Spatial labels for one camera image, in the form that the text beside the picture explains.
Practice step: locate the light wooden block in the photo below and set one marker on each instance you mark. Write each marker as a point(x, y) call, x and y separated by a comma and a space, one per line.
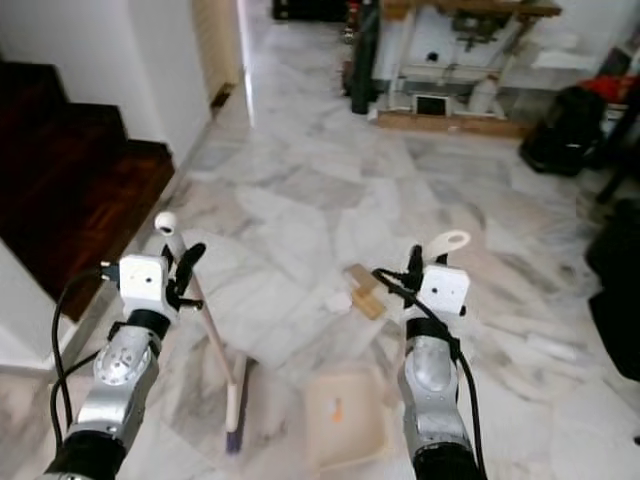
point(365, 293)

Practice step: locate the black furniture leg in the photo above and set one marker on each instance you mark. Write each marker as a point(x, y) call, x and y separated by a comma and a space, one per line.
point(622, 165)

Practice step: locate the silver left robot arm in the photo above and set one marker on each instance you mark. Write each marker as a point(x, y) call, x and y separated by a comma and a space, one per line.
point(115, 385)

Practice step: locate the large black object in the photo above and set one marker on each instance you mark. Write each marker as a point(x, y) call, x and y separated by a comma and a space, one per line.
point(615, 290)

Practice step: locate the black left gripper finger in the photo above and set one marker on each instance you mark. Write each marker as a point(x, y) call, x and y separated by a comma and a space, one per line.
point(189, 260)

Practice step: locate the black bag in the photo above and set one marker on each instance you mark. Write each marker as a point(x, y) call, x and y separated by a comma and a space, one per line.
point(565, 130)

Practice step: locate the broom with pale stick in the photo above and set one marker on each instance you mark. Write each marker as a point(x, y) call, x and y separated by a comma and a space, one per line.
point(218, 345)

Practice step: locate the wooden stand with white machine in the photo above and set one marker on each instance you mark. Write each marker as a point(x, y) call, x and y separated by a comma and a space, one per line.
point(460, 70)

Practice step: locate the dark wooden staircase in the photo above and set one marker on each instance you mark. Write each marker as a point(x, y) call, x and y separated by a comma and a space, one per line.
point(70, 180)

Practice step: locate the dark low cabinet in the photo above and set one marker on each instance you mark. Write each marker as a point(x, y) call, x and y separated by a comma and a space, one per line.
point(305, 8)

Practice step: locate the red cloth item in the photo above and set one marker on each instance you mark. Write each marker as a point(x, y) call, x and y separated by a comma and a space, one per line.
point(615, 88)

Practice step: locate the white paper scrap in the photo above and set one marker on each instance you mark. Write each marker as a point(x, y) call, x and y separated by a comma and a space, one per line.
point(335, 300)

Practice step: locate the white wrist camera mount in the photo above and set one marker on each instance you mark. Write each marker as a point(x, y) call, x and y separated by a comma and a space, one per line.
point(142, 285)
point(445, 290)

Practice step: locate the black upright roll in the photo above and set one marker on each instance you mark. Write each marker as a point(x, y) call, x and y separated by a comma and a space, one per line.
point(363, 60)

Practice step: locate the beige louvre door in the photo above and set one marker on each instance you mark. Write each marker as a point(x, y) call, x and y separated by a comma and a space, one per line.
point(215, 45)

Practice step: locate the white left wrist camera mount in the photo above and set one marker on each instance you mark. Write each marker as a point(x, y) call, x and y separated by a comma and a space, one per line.
point(142, 285)

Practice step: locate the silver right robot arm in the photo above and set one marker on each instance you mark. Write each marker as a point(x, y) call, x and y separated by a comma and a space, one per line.
point(430, 390)

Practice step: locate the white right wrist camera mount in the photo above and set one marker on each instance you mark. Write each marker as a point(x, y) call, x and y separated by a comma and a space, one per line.
point(445, 290)

